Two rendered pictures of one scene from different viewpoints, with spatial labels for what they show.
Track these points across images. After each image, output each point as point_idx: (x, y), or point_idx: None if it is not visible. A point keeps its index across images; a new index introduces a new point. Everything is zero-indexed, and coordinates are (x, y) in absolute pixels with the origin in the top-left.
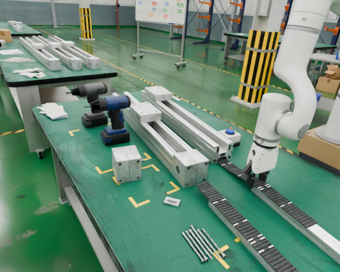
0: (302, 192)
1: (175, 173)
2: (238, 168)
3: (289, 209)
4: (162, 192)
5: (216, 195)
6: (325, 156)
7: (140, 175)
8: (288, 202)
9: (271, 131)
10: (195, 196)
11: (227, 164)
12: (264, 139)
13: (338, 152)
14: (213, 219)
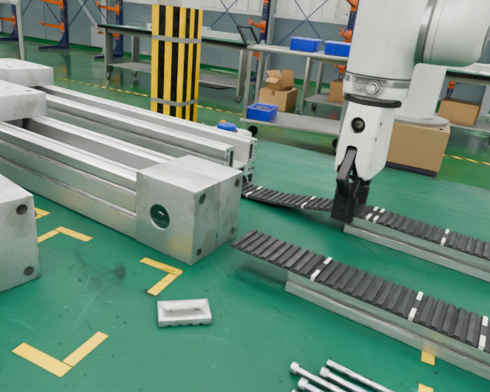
0: (425, 214)
1: (152, 231)
2: (286, 194)
3: (460, 243)
4: (136, 295)
5: (302, 256)
6: (402, 151)
7: (34, 260)
8: (442, 232)
9: (404, 54)
10: (236, 277)
11: (257, 192)
12: (387, 81)
13: (425, 138)
14: (328, 323)
